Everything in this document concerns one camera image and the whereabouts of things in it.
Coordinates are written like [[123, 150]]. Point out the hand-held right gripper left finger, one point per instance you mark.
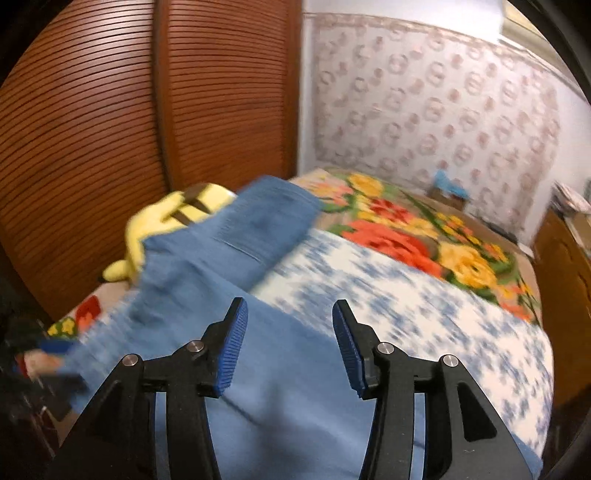
[[231, 350]]

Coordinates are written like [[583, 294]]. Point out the floral fleece blanket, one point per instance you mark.
[[401, 240]]

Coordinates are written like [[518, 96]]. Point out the blue floral white quilt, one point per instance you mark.
[[415, 314]]

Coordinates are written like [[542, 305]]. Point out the pile of floral cloth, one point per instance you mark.
[[570, 198]]

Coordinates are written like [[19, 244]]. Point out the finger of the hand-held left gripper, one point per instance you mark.
[[55, 346], [60, 392]]

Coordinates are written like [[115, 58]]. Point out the small cardboard box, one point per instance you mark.
[[445, 199]]

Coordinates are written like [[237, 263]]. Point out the blue cloth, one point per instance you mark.
[[450, 182]]

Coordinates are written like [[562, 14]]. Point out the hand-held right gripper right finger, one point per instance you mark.
[[348, 350]]

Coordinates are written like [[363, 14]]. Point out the blue denim pants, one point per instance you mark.
[[221, 240]]

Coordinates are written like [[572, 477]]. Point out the circle patterned curtain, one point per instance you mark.
[[415, 101]]

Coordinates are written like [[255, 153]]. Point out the wooden louvered wardrobe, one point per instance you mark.
[[92, 115]]

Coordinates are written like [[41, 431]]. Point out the yellow plush toy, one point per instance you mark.
[[138, 230]]

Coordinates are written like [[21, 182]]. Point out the wooden sideboard cabinet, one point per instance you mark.
[[563, 277]]

